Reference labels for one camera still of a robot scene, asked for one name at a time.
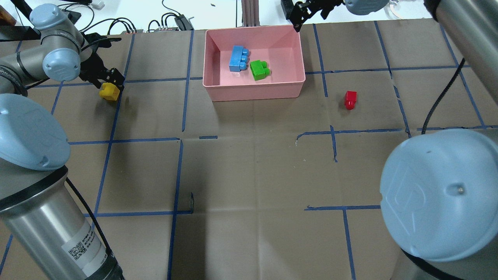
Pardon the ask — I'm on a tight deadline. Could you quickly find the blue toy block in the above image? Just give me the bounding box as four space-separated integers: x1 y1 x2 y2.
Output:
229 45 249 72

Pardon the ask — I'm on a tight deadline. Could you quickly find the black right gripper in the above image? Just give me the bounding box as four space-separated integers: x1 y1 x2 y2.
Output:
281 0 344 32

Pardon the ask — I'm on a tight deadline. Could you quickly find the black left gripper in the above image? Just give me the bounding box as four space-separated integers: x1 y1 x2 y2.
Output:
79 33 125 92

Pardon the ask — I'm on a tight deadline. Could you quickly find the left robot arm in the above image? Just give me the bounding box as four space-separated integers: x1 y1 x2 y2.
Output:
0 3 125 280

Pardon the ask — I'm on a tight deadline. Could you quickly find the pink plastic box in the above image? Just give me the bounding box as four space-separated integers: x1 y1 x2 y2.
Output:
203 25 305 102

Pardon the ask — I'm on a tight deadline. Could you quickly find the yellow toy block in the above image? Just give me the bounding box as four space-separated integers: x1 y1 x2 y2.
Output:
98 82 120 102

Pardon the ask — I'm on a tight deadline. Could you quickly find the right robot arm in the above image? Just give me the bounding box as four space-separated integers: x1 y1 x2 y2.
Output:
306 0 497 280

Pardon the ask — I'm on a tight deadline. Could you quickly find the brown paper table cover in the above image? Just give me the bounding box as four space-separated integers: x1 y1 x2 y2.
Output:
0 19 498 280

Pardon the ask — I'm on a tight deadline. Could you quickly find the red toy block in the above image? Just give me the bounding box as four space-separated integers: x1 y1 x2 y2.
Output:
344 91 357 110

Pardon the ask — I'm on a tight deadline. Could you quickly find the green toy block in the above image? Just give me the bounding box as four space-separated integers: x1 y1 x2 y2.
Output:
249 60 271 81

